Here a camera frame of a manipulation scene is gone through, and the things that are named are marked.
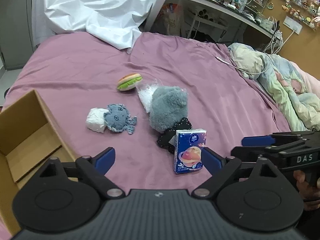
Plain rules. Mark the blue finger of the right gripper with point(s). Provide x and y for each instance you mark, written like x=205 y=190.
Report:
x=266 y=140

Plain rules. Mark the white crumpled tissue ball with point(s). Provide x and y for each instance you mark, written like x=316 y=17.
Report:
x=95 y=119

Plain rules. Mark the blue denim octopus toy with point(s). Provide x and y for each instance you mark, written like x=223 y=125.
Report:
x=118 y=119

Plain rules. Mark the pink bed sheet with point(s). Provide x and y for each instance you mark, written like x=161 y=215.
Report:
x=102 y=97

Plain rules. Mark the grey door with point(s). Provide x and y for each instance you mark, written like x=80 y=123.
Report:
x=16 y=33

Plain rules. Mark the white plastic cover sheet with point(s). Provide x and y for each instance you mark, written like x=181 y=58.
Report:
x=115 y=22

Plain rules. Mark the clear bag of white beads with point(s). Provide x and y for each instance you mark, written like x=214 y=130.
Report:
x=145 y=90

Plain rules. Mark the plush hamburger toy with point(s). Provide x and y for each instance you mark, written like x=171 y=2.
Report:
x=129 y=82

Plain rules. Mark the orange plastic bag under desk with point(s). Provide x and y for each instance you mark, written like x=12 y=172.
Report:
x=169 y=19

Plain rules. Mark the blue tissue packet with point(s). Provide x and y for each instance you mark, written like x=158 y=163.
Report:
x=188 y=147

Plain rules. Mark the grey fluffy plush toy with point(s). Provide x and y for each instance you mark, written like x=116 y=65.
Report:
x=169 y=105

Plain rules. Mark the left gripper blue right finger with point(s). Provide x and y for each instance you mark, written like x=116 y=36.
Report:
x=212 y=161

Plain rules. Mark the white wall power strip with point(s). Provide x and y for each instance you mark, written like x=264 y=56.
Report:
x=293 y=25

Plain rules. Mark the pastel floral quilt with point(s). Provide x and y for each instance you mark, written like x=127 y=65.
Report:
x=295 y=92

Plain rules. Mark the brown cardboard box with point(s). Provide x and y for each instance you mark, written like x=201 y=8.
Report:
x=29 y=136

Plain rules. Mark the person's right hand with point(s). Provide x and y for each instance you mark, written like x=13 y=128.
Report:
x=308 y=193

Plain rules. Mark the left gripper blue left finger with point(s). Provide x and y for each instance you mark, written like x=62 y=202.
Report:
x=104 y=160

